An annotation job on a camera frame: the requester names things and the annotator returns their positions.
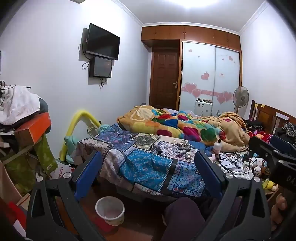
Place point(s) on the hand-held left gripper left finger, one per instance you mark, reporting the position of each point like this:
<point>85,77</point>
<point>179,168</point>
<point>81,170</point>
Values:
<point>89,173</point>

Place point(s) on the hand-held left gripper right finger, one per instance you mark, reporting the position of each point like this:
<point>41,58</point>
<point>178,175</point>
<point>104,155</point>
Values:
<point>208,172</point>

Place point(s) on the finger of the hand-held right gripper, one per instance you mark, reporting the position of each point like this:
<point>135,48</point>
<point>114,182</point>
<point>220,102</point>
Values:
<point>261,146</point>
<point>278,141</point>

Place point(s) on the person's right hand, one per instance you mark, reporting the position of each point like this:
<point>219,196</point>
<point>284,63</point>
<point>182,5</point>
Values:
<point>279,208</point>

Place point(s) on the dark patterned cloth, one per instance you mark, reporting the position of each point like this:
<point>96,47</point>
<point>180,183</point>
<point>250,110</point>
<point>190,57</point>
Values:
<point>288,129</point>

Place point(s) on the yellow plush toy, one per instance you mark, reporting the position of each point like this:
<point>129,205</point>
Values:
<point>269,184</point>

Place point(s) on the spotted white plush toy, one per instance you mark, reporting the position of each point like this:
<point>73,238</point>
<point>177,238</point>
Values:
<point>259,165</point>

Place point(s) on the tape roll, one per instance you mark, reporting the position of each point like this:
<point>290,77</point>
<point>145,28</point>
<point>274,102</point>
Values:
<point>190,155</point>

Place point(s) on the white plastic bottle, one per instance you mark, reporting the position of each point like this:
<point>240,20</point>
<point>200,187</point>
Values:
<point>217,147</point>

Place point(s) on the white red-print plastic bag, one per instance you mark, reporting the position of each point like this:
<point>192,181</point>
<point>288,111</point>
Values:
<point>61,170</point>

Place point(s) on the wooden bed headboard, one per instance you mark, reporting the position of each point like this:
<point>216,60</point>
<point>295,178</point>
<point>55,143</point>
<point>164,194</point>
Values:
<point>266,115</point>

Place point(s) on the teal cloth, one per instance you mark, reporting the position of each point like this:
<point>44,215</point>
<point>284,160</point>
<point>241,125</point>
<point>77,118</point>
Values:
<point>70,148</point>

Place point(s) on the white plastic bin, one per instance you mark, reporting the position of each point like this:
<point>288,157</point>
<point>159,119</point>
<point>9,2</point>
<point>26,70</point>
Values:
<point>109,212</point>

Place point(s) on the green patterned cloth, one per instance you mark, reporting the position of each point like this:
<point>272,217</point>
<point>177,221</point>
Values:
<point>45,153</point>

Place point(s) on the person's leg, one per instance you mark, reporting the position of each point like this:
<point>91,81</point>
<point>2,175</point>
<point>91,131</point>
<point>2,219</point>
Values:
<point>182,220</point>

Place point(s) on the black cylinder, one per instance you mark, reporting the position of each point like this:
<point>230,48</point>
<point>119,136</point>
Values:
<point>158,149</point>

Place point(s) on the colourful heart blanket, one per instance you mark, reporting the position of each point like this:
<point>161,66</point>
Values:
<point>180,125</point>

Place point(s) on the white standing fan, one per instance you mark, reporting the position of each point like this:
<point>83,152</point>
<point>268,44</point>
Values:
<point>240,95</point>

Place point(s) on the blue patchwork bedspread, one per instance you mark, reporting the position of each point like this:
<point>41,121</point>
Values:
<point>143,162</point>

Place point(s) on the yellow foam tube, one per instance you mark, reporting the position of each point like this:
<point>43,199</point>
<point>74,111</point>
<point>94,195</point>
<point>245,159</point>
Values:
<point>79,114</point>

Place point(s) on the white storage box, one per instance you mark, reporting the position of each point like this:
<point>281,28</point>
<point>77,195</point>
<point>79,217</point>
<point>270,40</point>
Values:
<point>203,107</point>

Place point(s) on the orange cardboard box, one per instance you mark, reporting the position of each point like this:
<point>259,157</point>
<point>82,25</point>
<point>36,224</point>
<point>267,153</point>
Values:
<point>34,129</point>

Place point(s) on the dark grey bag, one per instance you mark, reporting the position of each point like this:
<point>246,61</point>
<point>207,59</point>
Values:
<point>43,106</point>

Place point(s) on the red cloth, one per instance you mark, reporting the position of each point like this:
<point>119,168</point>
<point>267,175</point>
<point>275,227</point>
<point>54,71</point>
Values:
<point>15,212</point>

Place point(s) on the frosted sliding door wardrobe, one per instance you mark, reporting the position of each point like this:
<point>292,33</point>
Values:
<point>208,64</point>

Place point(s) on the white crumpled cloth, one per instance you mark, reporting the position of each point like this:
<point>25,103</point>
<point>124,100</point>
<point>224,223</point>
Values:
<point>20,102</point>

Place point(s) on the brown wooden door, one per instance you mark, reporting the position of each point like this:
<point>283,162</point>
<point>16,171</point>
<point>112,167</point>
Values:
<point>164,76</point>

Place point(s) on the wooden overhead cabinet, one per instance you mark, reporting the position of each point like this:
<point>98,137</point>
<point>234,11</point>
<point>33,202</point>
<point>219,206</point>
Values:
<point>185,33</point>

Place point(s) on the white air conditioner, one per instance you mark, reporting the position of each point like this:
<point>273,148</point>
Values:
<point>77,1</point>

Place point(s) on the small black wall monitor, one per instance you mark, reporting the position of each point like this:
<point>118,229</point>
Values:
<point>100,67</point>

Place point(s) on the black wall television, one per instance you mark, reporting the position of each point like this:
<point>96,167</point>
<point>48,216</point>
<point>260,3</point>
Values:
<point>103,41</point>

